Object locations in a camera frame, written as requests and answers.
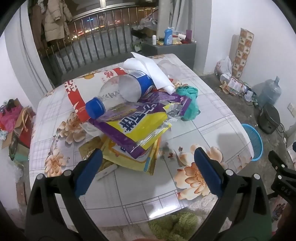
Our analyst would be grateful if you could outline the gold packet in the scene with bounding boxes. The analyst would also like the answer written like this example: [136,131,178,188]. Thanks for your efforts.
[79,141,102,160]

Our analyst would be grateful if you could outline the white plastic bag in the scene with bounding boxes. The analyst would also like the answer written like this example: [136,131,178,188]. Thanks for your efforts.
[214,56,233,78]

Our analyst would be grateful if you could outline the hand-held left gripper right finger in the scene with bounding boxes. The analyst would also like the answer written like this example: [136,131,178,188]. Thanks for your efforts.
[188,147,271,241]

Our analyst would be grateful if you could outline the tall patterned box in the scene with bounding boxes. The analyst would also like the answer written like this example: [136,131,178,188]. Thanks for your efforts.
[232,28,254,79]

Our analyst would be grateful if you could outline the clear plastic container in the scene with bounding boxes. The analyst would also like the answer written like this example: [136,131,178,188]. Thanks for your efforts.
[157,59,181,81]

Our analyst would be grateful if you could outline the white paper sheet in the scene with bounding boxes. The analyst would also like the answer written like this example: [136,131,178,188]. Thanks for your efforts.
[122,52,176,95]

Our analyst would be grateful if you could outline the red and white snack bag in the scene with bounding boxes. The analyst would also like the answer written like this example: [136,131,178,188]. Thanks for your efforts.
[63,67,130,122]

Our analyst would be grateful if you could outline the green rug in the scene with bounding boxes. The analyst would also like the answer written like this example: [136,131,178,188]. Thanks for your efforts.
[148,212,201,241]

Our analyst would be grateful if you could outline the teal plastic bag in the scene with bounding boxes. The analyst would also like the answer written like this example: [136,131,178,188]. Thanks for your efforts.
[176,85,201,121]

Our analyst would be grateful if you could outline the pile of papers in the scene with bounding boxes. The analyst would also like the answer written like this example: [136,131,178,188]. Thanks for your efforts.
[220,74,245,95]

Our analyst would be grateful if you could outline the blue mesh waste basket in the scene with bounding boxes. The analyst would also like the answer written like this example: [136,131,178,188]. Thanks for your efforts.
[241,123,263,162]

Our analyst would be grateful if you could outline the metal balcony railing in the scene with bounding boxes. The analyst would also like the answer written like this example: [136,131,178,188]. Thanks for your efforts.
[37,6,160,80]

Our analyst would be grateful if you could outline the clear plastic bottle blue cap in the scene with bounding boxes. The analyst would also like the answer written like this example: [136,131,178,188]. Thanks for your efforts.
[85,71,156,120]

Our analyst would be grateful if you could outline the black rice cooker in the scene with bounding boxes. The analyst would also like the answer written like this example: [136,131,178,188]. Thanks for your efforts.
[258,102,281,135]

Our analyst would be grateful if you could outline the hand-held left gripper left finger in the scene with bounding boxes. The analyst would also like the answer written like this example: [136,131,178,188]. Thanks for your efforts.
[25,148,109,241]

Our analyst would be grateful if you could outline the blue water jug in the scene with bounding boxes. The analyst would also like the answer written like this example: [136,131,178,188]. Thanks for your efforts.
[257,76,282,109]

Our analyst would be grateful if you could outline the purple and yellow snack bag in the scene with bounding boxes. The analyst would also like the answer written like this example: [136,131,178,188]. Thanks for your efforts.
[92,91,192,159]

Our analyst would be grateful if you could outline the floral tablecloth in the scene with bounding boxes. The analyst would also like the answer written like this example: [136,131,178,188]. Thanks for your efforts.
[29,54,255,229]

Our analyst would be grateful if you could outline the blue detergent bottle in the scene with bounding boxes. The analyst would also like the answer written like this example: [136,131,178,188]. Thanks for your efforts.
[164,27,174,45]

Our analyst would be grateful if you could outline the red plastic bag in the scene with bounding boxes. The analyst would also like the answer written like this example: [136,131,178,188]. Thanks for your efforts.
[0,104,23,132]

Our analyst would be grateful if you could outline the brown coat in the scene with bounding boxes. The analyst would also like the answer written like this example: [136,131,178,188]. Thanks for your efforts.
[30,2,47,50]

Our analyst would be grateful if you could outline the grey cabinet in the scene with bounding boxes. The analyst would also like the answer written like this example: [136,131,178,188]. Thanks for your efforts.
[140,40,197,72]

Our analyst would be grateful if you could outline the beige coat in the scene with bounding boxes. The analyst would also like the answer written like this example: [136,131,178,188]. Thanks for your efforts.
[44,0,73,42]

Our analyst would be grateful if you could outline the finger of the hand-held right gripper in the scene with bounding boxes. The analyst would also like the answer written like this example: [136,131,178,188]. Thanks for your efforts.
[268,150,296,198]

